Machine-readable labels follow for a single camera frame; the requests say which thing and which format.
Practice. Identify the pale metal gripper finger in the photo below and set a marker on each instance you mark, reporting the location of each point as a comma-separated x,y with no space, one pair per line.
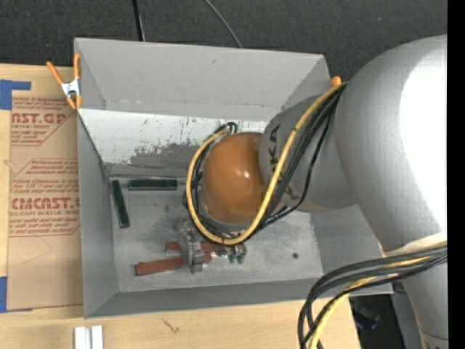
198,258
186,250

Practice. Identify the red-brown flat block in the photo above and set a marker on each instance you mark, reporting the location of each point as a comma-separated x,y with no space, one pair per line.
172,246
160,265

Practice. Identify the brown cardboard board red print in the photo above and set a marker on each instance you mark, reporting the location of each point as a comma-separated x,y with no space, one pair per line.
43,267

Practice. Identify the grey metal bin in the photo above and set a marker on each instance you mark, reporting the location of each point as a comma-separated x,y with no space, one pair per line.
152,82

